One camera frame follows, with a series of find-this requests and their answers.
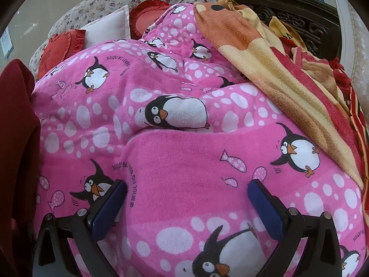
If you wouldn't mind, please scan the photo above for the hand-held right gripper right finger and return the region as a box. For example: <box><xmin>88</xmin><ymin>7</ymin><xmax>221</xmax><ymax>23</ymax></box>
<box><xmin>247</xmin><ymin>179</ymin><xmax>345</xmax><ymax>277</ymax></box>

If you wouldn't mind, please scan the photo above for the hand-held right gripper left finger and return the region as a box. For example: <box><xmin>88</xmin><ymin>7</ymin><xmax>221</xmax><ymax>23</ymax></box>
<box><xmin>33</xmin><ymin>179</ymin><xmax>129</xmax><ymax>277</ymax></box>

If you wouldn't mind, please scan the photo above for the dark red garment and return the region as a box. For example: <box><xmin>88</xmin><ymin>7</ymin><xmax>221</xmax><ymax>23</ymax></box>
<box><xmin>0</xmin><ymin>59</ymin><xmax>44</xmax><ymax>266</ymax></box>

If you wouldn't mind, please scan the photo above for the pink penguin print blanket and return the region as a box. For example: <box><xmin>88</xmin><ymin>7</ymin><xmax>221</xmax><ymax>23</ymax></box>
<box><xmin>30</xmin><ymin>2</ymin><xmax>365</xmax><ymax>277</ymax></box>

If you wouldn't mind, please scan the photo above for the red striped cloth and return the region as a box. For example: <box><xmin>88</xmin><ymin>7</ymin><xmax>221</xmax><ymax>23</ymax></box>
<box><xmin>329</xmin><ymin>58</ymin><xmax>369</xmax><ymax>179</ymax></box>

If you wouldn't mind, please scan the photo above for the orange and yellow blanket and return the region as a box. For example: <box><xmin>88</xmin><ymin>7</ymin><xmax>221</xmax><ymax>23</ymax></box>
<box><xmin>193</xmin><ymin>1</ymin><xmax>365</xmax><ymax>191</ymax></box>

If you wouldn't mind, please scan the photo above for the red ruffled cushion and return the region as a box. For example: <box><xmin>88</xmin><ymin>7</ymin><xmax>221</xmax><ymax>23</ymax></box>
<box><xmin>129</xmin><ymin>0</ymin><xmax>173</xmax><ymax>39</ymax></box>
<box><xmin>37</xmin><ymin>29</ymin><xmax>87</xmax><ymax>77</ymax></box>

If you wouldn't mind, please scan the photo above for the white pillow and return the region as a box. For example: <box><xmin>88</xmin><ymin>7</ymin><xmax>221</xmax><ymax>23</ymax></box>
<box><xmin>79</xmin><ymin>5</ymin><xmax>134</xmax><ymax>48</ymax></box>

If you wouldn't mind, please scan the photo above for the dark carved wooden cabinet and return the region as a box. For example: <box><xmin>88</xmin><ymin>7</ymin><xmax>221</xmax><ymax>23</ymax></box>
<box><xmin>216</xmin><ymin>0</ymin><xmax>343</xmax><ymax>61</ymax></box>

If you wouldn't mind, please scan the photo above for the cream carved armchair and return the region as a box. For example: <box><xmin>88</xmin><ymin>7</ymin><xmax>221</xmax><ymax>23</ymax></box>
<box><xmin>331</xmin><ymin>0</ymin><xmax>369</xmax><ymax>87</ymax></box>

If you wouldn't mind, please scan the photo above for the wall calendar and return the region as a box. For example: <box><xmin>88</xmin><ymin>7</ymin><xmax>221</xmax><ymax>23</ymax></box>
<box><xmin>0</xmin><ymin>29</ymin><xmax>12</xmax><ymax>60</ymax></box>

